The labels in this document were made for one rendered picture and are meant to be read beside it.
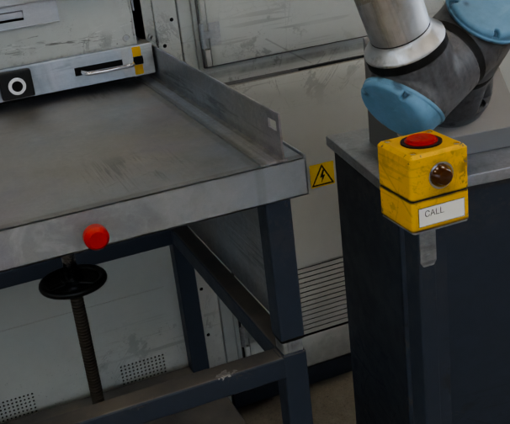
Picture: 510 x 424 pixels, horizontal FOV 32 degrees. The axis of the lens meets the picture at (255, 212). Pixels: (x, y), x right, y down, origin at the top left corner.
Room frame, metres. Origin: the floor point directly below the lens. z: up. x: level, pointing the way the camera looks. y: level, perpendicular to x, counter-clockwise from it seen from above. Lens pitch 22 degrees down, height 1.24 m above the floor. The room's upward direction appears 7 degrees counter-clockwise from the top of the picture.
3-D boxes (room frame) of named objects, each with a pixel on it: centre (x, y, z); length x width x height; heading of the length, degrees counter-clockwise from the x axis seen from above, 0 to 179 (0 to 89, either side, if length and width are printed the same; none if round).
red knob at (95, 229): (1.03, 0.21, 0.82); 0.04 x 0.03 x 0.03; 19
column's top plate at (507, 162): (1.42, -0.33, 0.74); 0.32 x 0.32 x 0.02; 12
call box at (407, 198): (1.00, -0.21, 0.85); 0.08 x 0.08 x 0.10; 19
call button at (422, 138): (1.00, -0.21, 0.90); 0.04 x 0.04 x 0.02
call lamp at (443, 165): (0.96, -0.22, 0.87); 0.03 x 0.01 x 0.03; 109
